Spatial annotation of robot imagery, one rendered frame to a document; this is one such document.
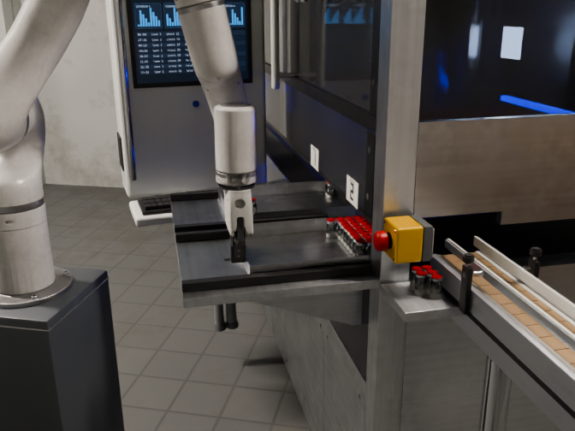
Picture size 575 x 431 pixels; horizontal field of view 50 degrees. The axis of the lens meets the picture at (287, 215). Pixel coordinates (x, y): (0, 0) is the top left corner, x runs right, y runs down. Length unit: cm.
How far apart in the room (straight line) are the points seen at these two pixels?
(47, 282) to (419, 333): 79
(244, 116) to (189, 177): 100
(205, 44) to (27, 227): 50
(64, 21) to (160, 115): 95
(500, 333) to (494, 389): 18
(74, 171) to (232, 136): 430
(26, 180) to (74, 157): 412
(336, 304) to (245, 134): 44
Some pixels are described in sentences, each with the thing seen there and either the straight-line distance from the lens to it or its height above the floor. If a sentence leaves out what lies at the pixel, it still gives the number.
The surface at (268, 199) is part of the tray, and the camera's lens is 183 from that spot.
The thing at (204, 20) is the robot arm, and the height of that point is 140.
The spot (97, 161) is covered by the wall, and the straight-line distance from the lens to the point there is 534.
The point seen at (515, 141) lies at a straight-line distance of 134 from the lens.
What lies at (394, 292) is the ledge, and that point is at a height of 88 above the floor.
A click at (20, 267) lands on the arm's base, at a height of 93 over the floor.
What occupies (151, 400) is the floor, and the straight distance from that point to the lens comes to 252.
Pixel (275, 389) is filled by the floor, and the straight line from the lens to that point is 252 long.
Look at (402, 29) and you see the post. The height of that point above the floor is 138.
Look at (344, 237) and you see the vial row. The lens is 147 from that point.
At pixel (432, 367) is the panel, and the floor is 66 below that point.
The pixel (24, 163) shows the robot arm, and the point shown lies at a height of 113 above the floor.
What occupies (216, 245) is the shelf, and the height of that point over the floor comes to 88.
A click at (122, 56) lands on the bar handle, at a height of 128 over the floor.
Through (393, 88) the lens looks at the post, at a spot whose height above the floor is 128.
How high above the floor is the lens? 143
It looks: 19 degrees down
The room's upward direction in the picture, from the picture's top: straight up
